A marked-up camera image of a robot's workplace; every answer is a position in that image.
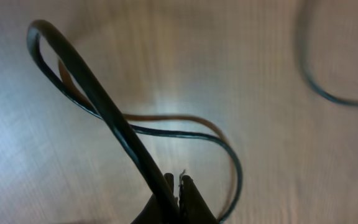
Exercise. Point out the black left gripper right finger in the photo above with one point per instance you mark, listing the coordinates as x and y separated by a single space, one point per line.
193 208

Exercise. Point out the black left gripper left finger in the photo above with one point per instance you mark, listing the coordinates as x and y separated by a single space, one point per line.
153 213

